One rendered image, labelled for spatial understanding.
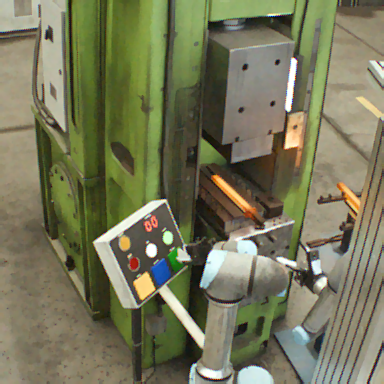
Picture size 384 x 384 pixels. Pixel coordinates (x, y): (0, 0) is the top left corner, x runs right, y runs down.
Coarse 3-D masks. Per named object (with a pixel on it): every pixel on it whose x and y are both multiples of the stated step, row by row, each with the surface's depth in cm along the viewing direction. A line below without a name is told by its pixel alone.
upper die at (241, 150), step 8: (208, 136) 261; (264, 136) 252; (272, 136) 254; (216, 144) 257; (224, 144) 251; (232, 144) 246; (240, 144) 248; (248, 144) 250; (256, 144) 252; (264, 144) 254; (224, 152) 253; (232, 152) 248; (240, 152) 250; (248, 152) 252; (256, 152) 254; (264, 152) 257; (232, 160) 250; (240, 160) 252
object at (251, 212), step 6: (216, 180) 288; (222, 180) 288; (222, 186) 284; (228, 186) 284; (228, 192) 281; (234, 192) 280; (234, 198) 277; (240, 198) 277; (240, 204) 274; (246, 204) 273; (246, 210) 269; (252, 210) 269; (252, 216) 269; (258, 216) 265; (258, 222) 265; (264, 222) 263
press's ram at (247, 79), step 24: (216, 48) 229; (240, 48) 223; (264, 48) 228; (288, 48) 234; (216, 72) 233; (240, 72) 229; (264, 72) 234; (288, 72) 241; (216, 96) 238; (240, 96) 235; (264, 96) 241; (216, 120) 242; (240, 120) 241; (264, 120) 247
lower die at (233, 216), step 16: (208, 176) 292; (224, 176) 294; (208, 192) 283; (224, 192) 281; (240, 192) 284; (208, 208) 277; (224, 208) 273; (240, 208) 272; (256, 208) 274; (224, 224) 267; (240, 224) 272
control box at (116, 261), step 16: (144, 208) 238; (160, 208) 236; (128, 224) 225; (144, 224) 229; (160, 224) 236; (96, 240) 221; (112, 240) 218; (144, 240) 229; (160, 240) 235; (176, 240) 241; (112, 256) 217; (128, 256) 222; (144, 256) 228; (160, 256) 234; (112, 272) 222; (128, 272) 221; (144, 272) 227; (176, 272) 239; (128, 288) 221; (160, 288) 232; (128, 304) 225
